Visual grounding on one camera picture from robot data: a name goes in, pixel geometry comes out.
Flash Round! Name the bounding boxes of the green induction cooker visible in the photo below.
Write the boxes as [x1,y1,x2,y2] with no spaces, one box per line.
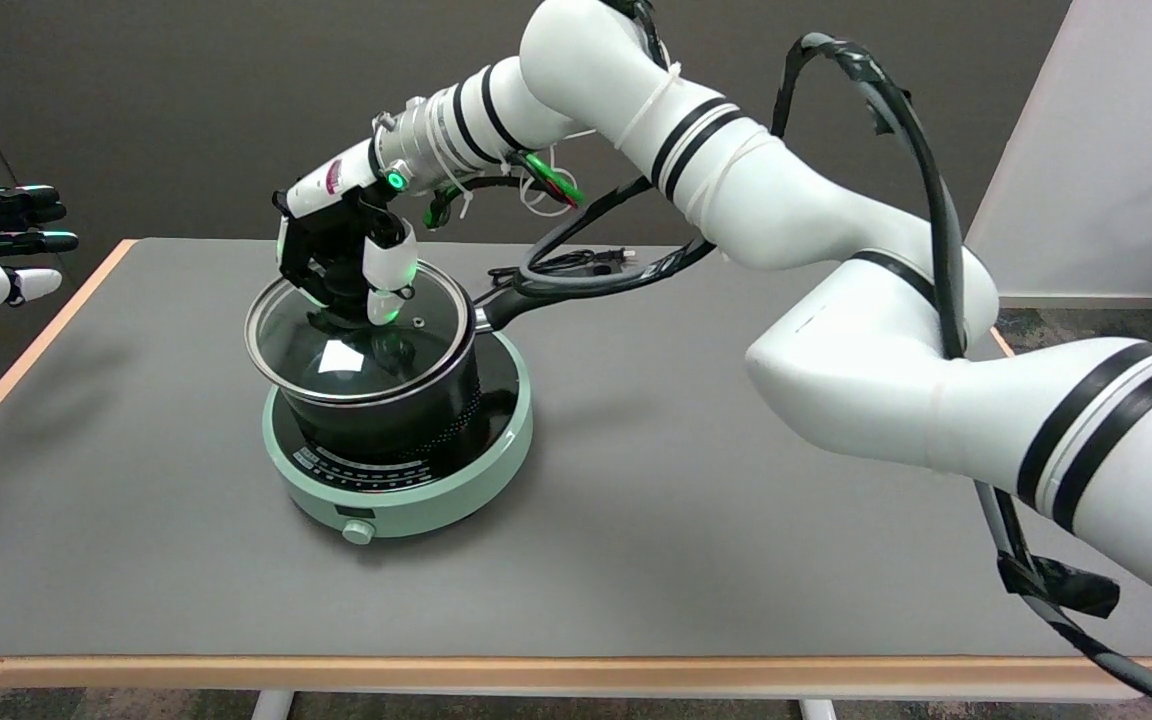
[261,330,535,546]

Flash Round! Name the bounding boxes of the black cooker power cable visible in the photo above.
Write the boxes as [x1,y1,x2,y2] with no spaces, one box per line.
[488,248,637,287]

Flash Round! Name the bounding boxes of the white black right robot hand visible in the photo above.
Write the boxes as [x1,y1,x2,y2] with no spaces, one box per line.
[274,145,420,329]

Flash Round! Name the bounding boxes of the black soup pot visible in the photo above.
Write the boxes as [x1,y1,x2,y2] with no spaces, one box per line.
[264,275,577,463]

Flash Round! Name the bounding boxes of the glass pot lid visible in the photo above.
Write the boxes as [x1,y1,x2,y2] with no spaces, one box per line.
[244,262,477,409]

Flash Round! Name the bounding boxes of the white partition board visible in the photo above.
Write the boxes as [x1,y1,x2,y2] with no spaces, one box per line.
[966,0,1152,299]

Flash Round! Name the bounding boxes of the black robot cable harness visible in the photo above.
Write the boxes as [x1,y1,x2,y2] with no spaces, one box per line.
[424,0,1152,720]

